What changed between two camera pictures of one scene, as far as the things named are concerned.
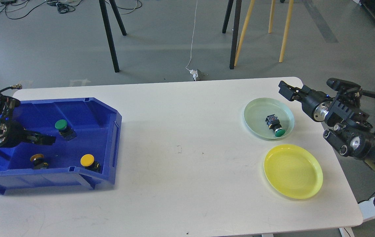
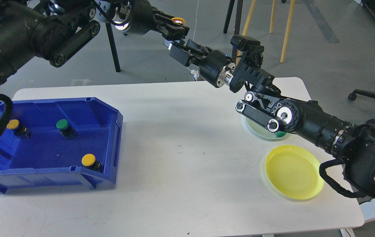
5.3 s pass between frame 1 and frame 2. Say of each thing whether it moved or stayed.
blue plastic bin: stayed
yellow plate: stayed
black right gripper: moved
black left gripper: moved
